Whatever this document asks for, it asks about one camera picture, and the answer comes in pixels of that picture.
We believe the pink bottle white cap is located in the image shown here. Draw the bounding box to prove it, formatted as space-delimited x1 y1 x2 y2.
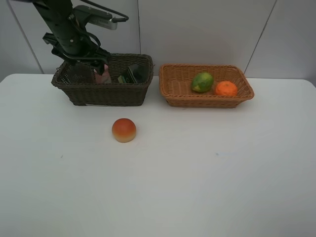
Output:
94 64 112 84

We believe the orange mandarin fruit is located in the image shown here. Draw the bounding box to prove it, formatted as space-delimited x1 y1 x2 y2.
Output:
215 81 238 96

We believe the translucent pink plastic cup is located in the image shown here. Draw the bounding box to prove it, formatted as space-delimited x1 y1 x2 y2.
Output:
68 64 94 84

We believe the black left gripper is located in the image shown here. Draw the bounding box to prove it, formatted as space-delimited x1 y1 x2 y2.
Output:
43 24 110 76

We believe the dark brown wicker basket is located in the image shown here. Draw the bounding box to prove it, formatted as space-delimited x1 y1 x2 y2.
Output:
51 53 154 107

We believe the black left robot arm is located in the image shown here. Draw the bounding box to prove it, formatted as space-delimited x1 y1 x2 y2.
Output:
27 0 112 75

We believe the green lime fruit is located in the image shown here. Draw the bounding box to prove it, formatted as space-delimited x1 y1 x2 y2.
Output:
191 72 214 93

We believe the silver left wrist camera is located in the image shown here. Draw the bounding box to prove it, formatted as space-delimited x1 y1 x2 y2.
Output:
73 5 118 30

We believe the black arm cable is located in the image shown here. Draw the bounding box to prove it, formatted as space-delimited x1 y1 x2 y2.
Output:
71 0 130 54

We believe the dark green pump bottle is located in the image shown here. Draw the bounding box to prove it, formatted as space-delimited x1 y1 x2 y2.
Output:
118 64 149 84

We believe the red-orange round bun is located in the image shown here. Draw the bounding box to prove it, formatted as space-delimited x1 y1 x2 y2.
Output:
112 118 137 143

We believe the light orange wicker basket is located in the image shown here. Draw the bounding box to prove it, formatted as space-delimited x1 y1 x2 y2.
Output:
159 64 254 108

